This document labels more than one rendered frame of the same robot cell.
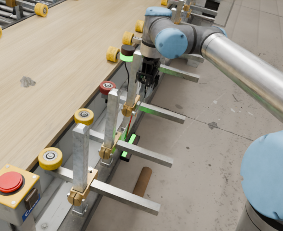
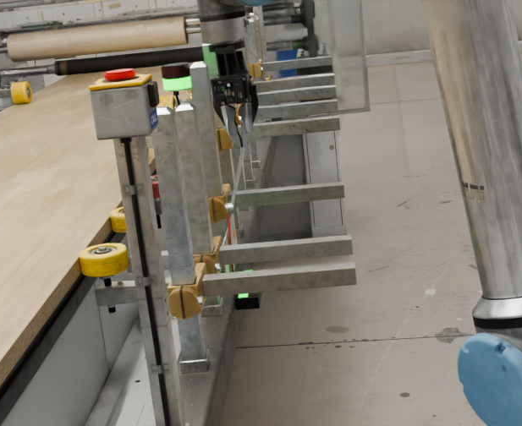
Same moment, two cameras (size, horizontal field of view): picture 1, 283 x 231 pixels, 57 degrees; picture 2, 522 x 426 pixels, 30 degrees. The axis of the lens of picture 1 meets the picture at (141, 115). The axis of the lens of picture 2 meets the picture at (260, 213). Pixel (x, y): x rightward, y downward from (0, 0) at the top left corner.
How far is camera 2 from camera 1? 1.05 m
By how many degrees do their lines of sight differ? 25
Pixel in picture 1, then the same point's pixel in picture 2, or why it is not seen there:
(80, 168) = (178, 210)
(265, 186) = not seen: outside the picture
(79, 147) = (167, 152)
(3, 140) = not seen: outside the picture
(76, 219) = (197, 376)
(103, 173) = (214, 323)
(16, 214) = (145, 100)
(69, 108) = (94, 215)
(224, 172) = not seen: outside the picture
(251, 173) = not seen: outside the picture
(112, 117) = (195, 165)
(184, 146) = (394, 395)
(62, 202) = (146, 403)
